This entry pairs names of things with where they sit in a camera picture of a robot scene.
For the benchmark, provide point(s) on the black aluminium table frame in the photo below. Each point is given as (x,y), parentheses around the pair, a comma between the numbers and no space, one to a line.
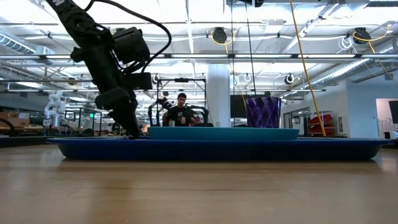
(18,142)

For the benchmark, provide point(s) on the person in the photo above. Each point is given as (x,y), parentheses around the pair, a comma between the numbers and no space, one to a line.
(180,113)

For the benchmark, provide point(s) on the light blue round plate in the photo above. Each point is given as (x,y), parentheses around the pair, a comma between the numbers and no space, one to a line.
(224,133)

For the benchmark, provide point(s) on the purple faceted cup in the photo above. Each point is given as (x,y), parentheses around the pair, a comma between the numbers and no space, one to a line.
(263,112)

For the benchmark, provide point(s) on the cardboard box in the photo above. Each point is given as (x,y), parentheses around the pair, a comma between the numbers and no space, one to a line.
(14,118)

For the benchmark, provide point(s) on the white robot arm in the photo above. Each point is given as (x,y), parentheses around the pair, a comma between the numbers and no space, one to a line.
(54,107)

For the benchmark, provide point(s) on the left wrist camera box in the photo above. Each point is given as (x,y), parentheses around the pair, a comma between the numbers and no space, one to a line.
(130,45)

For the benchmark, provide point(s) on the white round pillar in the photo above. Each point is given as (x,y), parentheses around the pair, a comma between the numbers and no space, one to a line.
(218,93)

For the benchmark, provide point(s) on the black wall screen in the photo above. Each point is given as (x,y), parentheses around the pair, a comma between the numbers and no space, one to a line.
(394,112)

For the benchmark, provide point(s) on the red bin rack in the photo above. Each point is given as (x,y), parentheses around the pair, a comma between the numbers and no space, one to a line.
(325,124)

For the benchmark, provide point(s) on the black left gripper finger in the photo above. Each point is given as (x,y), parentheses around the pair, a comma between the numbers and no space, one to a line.
(124,118)

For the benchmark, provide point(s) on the black gantry frame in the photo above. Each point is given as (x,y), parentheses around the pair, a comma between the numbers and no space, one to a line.
(182,80)

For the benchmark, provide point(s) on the blue plastic tray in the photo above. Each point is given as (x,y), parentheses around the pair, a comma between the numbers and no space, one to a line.
(217,151)

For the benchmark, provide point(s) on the black monitor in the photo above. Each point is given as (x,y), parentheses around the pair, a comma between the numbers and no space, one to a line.
(237,105)

